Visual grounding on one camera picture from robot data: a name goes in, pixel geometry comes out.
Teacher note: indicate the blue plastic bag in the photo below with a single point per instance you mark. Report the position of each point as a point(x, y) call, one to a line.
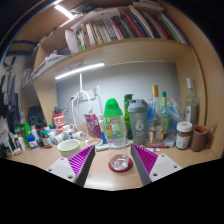
point(176, 115)

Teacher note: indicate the white bottle with blue cap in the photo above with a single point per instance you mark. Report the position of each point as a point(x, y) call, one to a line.
point(32, 142)

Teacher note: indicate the white pill bottle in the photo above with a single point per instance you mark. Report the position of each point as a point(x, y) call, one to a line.
point(67, 133)

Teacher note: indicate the blue and white carton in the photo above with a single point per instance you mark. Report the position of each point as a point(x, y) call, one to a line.
point(102, 128)

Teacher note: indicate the brown jar with white lid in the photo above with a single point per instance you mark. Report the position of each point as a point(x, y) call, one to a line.
point(183, 136)

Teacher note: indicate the green plastic container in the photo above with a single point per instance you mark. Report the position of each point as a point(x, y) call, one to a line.
point(25, 131)

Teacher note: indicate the grey shaker bottle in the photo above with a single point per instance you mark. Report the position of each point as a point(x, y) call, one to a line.
point(138, 123)

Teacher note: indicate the dark bottle with red label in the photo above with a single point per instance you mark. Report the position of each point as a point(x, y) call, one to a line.
point(46, 140)

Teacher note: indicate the brown mug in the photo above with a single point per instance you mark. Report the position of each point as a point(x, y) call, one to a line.
point(199, 138)

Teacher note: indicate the clear bottle with green cap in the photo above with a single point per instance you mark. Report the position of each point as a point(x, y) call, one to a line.
point(114, 110)

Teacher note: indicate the yellow-capped glass bottle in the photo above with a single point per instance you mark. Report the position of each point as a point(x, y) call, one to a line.
point(155, 110)

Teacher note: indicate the wooden shelf unit with books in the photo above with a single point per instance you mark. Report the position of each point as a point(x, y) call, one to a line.
point(133, 51)

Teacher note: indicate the slim green-capped bottle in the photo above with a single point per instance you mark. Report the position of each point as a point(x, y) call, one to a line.
point(164, 116)

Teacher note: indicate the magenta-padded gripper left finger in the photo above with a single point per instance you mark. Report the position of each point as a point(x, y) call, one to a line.
point(61, 166)

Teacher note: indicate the magenta pouch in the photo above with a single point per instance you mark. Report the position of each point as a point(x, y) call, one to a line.
point(92, 126)

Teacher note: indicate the ceiling light tube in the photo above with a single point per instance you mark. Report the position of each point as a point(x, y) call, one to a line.
point(64, 11)

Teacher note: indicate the white LED light bar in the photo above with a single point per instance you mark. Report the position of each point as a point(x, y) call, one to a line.
point(80, 70)

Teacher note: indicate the dark green bottle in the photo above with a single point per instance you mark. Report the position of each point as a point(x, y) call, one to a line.
point(128, 110)

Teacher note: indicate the red and white canister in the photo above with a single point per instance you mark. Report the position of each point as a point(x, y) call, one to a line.
point(59, 121)

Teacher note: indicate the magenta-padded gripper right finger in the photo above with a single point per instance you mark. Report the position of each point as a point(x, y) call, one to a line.
point(165, 165)

